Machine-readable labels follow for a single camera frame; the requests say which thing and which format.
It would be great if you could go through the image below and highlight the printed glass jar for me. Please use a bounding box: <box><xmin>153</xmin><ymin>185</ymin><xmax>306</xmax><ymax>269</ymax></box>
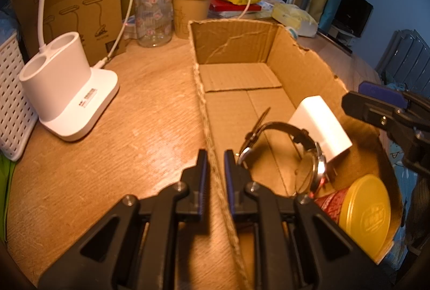
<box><xmin>134</xmin><ymin>0</ymin><xmax>174</xmax><ymax>48</ymax></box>

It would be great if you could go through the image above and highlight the black wristwatch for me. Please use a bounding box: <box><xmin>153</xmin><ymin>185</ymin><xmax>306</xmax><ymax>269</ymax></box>
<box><xmin>237</xmin><ymin>107</ymin><xmax>328</xmax><ymax>200</ymax></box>

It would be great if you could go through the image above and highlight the stack of brown paper cups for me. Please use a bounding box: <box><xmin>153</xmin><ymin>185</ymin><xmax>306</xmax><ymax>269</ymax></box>
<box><xmin>170</xmin><ymin>0</ymin><xmax>216</xmax><ymax>40</ymax></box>

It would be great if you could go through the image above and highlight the red flat box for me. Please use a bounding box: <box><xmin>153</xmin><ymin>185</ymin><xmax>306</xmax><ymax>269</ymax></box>
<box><xmin>208</xmin><ymin>0</ymin><xmax>263</xmax><ymax>13</ymax></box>

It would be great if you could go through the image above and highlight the white plastic basket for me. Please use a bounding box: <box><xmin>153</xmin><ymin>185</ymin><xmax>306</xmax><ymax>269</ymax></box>
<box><xmin>0</xmin><ymin>31</ymin><xmax>38</xmax><ymax>162</ymax></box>

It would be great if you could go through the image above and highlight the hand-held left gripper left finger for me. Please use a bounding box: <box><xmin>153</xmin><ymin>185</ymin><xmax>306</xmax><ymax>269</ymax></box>
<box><xmin>38</xmin><ymin>149</ymin><xmax>211</xmax><ymax>290</ymax></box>

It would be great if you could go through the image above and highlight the red tin can gold lid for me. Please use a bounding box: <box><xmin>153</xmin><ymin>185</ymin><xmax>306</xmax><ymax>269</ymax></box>
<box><xmin>314</xmin><ymin>174</ymin><xmax>392</xmax><ymax>266</ymax></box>

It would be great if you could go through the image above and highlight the white TV stand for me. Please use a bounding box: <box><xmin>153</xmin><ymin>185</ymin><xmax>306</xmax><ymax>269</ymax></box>
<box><xmin>327</xmin><ymin>24</ymin><xmax>357</xmax><ymax>49</ymax></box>

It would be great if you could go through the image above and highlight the black monitor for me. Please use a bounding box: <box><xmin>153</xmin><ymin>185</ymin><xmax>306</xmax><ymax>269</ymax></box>
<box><xmin>331</xmin><ymin>0</ymin><xmax>374</xmax><ymax>38</ymax></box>

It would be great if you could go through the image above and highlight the cardboard box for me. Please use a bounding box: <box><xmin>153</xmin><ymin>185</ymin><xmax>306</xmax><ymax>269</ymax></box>
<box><xmin>187</xmin><ymin>19</ymin><xmax>404</xmax><ymax>290</ymax></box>

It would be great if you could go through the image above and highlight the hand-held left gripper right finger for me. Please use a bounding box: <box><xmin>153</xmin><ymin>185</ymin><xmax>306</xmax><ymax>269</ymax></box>
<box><xmin>223</xmin><ymin>149</ymin><xmax>394</xmax><ymax>290</ymax></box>

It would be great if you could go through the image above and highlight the white desk lamp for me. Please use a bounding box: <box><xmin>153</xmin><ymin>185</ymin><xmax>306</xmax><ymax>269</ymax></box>
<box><xmin>18</xmin><ymin>0</ymin><xmax>121</xmax><ymax>143</ymax></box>

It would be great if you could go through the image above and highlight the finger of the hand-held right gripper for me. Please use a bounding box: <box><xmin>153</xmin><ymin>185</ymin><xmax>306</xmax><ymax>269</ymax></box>
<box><xmin>358</xmin><ymin>81</ymin><xmax>430</xmax><ymax>117</ymax></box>
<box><xmin>341</xmin><ymin>91</ymin><xmax>430</xmax><ymax>174</ymax></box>

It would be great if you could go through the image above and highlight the white charger adapter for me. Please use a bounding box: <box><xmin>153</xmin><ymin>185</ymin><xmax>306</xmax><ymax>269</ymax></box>
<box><xmin>288</xmin><ymin>96</ymin><xmax>353</xmax><ymax>163</ymax></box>

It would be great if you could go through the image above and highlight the grey bed headboard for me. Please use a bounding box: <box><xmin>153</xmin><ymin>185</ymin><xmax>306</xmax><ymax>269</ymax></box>
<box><xmin>374</xmin><ymin>28</ymin><xmax>430</xmax><ymax>89</ymax></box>

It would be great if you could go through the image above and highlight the yellow tissue pack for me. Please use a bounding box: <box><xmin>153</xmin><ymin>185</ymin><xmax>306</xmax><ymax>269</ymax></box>
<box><xmin>271</xmin><ymin>2</ymin><xmax>318</xmax><ymax>38</ymax></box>

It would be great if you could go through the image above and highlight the long white packet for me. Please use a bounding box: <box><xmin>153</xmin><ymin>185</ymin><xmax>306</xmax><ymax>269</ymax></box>
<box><xmin>260</xmin><ymin>0</ymin><xmax>283</xmax><ymax>12</ymax></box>

